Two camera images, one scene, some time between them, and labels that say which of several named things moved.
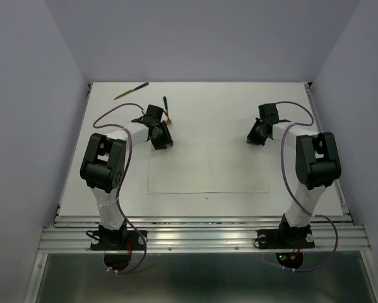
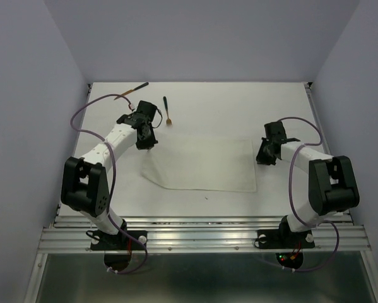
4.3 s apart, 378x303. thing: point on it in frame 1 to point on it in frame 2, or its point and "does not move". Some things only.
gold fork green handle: [168, 121] does not move
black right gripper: [252, 138] to [260, 158]
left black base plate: [118, 240] does not move
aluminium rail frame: [317, 233] does not move
